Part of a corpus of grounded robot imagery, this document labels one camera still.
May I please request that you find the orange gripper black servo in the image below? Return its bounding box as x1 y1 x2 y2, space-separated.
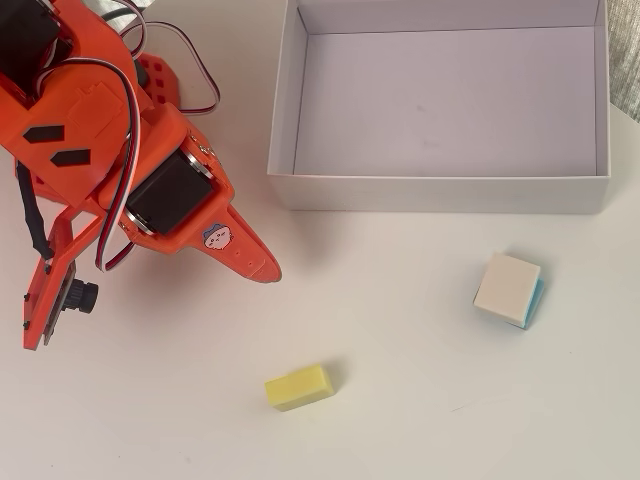
99 104 282 285

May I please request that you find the yellow foam cuboid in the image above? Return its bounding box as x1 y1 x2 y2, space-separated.
264 363 335 413

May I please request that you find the white cardboard box bin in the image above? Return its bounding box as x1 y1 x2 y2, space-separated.
266 0 613 215

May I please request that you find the cream foam cuboid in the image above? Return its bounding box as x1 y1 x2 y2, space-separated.
472 252 542 325

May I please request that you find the blue foam cuboid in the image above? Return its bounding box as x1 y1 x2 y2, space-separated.
473 273 545 331

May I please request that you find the red white black servo cable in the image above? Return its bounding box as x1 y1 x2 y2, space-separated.
102 0 221 117
34 55 146 274

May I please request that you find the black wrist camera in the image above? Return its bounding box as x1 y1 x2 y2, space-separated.
42 262 100 347

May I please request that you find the orange robot base plate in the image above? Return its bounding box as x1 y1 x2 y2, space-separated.
134 52 182 109

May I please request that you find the orange camera mount bracket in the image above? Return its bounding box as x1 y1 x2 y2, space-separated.
20 202 109 352

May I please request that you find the thick black camera cable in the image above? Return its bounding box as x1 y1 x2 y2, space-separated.
14 159 55 261

